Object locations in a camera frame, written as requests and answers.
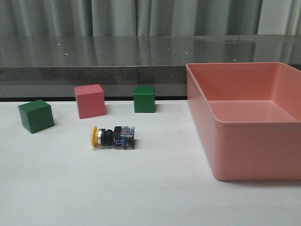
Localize yellow push button switch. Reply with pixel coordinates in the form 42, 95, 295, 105
91, 126, 135, 150

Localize green cube middle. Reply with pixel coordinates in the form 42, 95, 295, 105
134, 87, 155, 113

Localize green cube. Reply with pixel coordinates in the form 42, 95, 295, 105
18, 99, 55, 134
134, 87, 155, 113

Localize pink cube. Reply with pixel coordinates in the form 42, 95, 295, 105
74, 84, 107, 119

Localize pink plastic bin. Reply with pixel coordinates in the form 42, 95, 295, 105
186, 62, 301, 180

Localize green cube left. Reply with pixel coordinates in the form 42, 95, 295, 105
18, 99, 55, 134

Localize grey curtain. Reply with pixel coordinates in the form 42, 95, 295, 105
0, 0, 301, 37

